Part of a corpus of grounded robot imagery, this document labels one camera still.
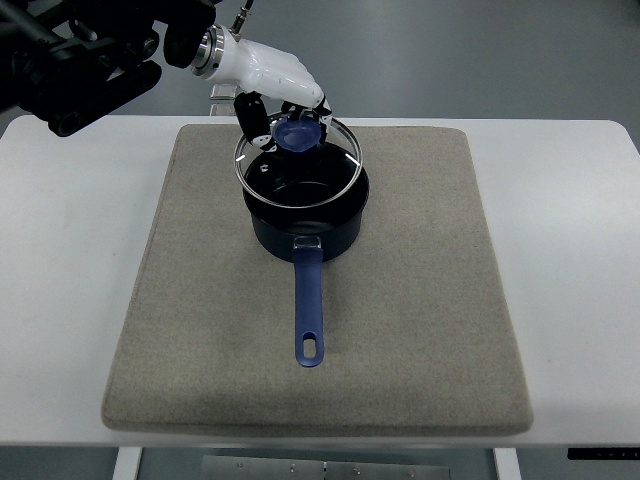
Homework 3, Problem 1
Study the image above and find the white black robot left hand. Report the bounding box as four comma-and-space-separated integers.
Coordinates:
191, 26, 333, 152

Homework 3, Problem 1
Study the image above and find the glass lid blue knob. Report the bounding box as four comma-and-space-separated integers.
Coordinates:
234, 111, 364, 209

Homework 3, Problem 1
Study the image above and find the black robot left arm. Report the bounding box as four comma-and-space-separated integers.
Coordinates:
1, 1, 217, 137

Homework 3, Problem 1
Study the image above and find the upper floor socket plate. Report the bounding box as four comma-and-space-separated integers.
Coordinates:
210, 84, 237, 102

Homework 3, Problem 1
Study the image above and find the floor socket plate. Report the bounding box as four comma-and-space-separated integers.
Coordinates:
209, 103, 236, 117
210, 84, 237, 102

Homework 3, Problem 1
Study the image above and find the lower floor socket plate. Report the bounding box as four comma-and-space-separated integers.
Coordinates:
209, 103, 236, 117

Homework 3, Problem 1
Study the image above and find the beige fabric mat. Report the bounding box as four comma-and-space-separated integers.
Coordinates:
101, 123, 535, 439

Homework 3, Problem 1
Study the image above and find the white left table leg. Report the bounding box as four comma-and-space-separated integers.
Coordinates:
112, 447, 143, 480

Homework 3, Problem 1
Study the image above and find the white table leg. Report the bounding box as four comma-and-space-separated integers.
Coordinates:
493, 448, 522, 480
112, 447, 143, 480

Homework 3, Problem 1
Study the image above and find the white right table leg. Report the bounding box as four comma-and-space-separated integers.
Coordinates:
493, 448, 522, 480

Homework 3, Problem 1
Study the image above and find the black table control panel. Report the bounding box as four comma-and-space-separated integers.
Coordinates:
567, 447, 640, 461

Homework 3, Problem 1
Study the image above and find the dark pot blue handle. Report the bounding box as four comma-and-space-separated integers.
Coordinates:
243, 171, 369, 368

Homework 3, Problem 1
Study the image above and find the grey metal base plate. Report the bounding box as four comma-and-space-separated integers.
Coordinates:
200, 455, 451, 480

